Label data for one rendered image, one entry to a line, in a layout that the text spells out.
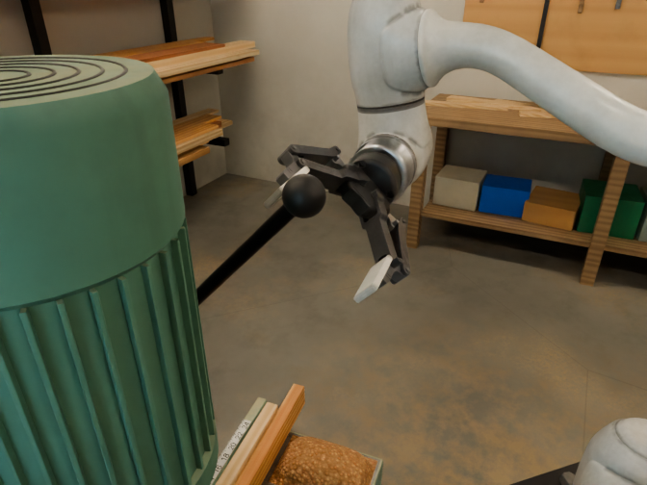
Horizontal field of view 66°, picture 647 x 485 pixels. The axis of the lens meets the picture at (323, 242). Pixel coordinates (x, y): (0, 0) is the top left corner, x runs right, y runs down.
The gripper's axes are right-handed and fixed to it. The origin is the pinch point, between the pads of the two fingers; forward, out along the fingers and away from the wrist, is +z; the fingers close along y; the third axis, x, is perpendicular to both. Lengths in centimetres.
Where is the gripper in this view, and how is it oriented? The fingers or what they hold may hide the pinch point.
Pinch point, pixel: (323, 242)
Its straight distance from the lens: 52.1
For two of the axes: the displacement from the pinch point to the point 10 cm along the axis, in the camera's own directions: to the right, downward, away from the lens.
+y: -6.8, -7.2, -0.9
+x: 6.4, -5.3, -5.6
